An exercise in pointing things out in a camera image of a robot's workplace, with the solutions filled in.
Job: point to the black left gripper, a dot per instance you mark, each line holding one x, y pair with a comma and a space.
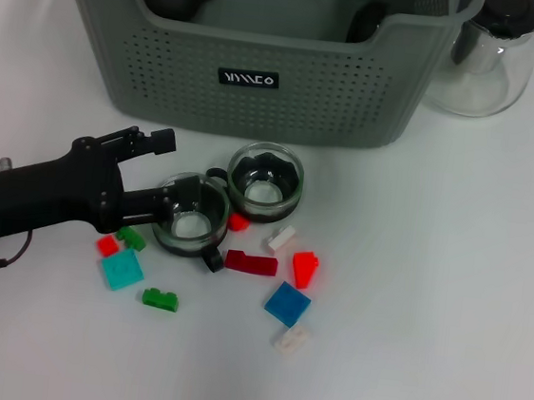
43, 195

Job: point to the green toy brick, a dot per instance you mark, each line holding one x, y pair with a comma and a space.
131, 238
160, 299

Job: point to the glass teacup with black sleeve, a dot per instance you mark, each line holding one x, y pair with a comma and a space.
186, 244
364, 21
263, 195

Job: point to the grey-green perforated storage bin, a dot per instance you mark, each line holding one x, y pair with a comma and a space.
354, 99

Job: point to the flat red square brick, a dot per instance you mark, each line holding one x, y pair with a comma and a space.
107, 245

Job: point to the small red cube brick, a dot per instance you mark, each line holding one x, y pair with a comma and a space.
239, 222

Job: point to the teal square toy brick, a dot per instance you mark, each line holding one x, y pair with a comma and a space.
121, 268

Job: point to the dark red toy brick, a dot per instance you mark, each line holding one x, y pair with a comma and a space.
251, 263

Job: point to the white toy brick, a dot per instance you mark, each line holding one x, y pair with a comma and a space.
282, 238

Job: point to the red slope toy brick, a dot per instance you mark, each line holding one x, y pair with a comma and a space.
304, 268

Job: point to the blue square toy plate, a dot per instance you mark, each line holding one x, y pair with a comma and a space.
287, 304

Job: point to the white flat two-stud plate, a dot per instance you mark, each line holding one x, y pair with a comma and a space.
292, 341

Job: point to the glass carafe with black lid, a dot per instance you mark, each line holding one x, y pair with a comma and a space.
490, 75

